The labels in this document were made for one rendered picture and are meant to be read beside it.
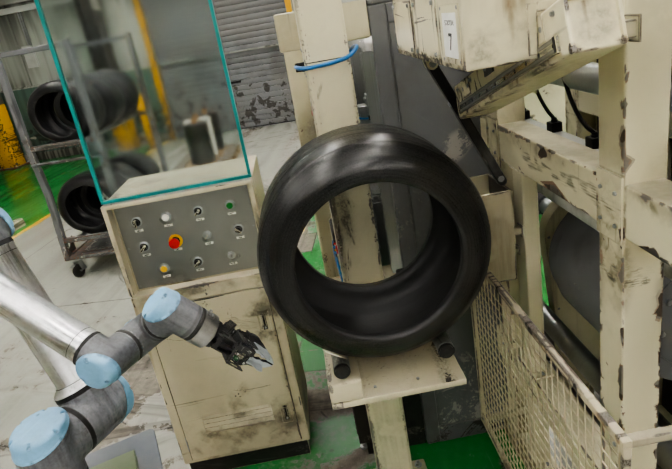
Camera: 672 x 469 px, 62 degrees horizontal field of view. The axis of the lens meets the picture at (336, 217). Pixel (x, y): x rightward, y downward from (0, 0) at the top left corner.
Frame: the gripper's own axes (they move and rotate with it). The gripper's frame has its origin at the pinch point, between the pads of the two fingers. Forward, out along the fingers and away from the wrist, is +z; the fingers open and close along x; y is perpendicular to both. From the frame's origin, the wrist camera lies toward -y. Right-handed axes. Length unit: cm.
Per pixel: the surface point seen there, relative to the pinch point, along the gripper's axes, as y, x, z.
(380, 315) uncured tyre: -2.9, 27.4, 23.9
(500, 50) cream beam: 50, 82, -29
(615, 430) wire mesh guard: 73, 40, 23
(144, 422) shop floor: -132, -95, 40
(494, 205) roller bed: 3, 74, 30
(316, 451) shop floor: -63, -42, 84
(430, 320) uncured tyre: 23.1, 35.4, 17.8
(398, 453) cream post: -17, -11, 77
